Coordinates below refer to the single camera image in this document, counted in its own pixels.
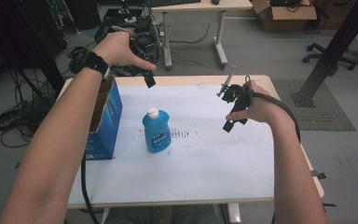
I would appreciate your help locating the person's left hand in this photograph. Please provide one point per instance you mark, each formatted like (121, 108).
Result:
(118, 49)

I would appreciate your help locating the open brown cardboard box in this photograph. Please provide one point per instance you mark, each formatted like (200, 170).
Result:
(286, 17)

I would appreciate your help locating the beige desk with white legs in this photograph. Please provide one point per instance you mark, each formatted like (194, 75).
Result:
(199, 4)

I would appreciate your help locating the black wrist watch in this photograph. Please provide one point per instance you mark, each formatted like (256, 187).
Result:
(90, 61)

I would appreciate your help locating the black metal post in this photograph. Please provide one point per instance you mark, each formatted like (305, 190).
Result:
(332, 49)

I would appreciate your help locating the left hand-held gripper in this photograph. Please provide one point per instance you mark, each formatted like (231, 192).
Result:
(143, 46)

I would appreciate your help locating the blue dish soap bottle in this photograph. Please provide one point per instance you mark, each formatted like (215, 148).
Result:
(157, 132)

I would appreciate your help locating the wooden table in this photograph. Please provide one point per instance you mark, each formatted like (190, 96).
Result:
(195, 80)

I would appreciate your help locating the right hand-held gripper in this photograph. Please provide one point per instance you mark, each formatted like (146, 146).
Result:
(237, 95)

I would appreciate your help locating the black office chair base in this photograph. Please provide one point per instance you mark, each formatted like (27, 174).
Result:
(326, 56)

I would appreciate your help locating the grey floor mat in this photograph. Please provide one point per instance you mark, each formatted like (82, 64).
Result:
(326, 118)

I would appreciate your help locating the white table mat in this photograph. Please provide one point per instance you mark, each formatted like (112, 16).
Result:
(205, 161)

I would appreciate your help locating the black equipment on floor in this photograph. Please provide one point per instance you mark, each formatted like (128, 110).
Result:
(121, 18)

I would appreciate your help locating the person's right hand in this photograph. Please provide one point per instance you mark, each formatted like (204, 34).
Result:
(261, 107)

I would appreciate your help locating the blue cardboard box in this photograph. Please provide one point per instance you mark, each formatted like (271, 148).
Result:
(107, 124)

